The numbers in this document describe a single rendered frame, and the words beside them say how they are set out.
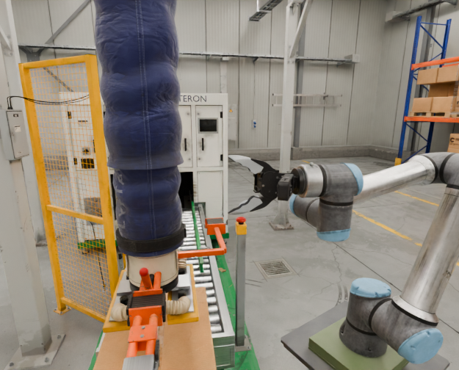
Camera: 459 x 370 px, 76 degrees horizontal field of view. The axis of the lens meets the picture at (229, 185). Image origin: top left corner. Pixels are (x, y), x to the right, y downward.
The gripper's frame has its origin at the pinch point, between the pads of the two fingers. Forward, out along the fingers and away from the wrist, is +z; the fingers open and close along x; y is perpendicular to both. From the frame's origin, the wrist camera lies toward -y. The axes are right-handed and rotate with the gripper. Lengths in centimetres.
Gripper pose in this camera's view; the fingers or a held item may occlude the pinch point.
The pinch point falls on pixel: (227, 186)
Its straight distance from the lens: 74.5
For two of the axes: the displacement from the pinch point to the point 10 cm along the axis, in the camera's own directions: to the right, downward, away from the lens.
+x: 0.0, -9.7, -2.4
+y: -1.8, -2.4, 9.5
